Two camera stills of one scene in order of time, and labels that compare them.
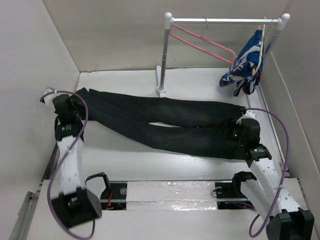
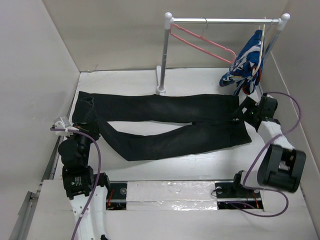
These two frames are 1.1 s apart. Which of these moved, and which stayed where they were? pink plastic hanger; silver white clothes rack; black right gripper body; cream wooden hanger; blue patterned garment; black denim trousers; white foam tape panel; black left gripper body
Moved: black right gripper body; black denim trousers; black left gripper body
Stayed: silver white clothes rack; white foam tape panel; blue patterned garment; pink plastic hanger; cream wooden hanger
